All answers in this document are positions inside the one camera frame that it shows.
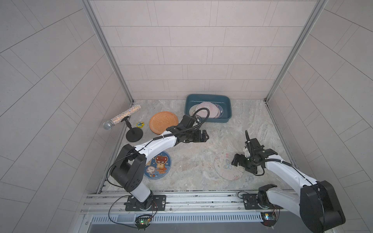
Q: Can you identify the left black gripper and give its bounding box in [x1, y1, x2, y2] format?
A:
[183, 129, 210, 143]

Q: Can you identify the white butterfly bow coaster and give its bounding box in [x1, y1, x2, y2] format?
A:
[189, 104, 198, 116]

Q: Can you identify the orange round coaster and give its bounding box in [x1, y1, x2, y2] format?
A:
[149, 111, 179, 135]

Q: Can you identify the white blue butterfly coaster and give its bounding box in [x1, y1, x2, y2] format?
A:
[214, 153, 245, 181]

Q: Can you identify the pink unicorn coaster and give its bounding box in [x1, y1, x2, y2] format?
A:
[196, 102, 220, 118]

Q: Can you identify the blue bears picnic coaster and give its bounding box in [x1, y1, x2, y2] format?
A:
[216, 104, 224, 118]

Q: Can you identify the teal plastic storage box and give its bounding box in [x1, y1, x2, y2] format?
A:
[185, 94, 232, 123]

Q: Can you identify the blue cartoon characters coaster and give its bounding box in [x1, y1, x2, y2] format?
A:
[144, 151, 172, 180]

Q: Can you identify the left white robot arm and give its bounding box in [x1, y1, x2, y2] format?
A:
[107, 115, 209, 210]

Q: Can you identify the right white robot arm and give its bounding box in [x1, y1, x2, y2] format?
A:
[231, 137, 346, 233]

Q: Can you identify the yellow wooden toy block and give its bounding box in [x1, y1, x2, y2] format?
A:
[136, 121, 145, 128]

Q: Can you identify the black microphone stand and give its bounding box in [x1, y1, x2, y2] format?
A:
[121, 116, 143, 142]

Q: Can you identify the right small circuit board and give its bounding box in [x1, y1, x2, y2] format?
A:
[261, 212, 277, 227]

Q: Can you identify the small circuit board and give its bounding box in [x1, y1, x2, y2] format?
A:
[135, 214, 152, 230]
[261, 212, 277, 227]

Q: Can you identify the glitter microphone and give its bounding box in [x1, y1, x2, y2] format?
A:
[103, 104, 141, 130]

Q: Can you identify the left small circuit board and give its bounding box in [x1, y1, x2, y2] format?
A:
[135, 214, 152, 230]

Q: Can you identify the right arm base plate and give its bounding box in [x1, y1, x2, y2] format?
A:
[237, 192, 283, 210]

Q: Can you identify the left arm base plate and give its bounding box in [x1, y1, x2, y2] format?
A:
[125, 194, 167, 212]

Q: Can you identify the aluminium frame rail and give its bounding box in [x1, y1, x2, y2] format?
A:
[72, 189, 309, 233]

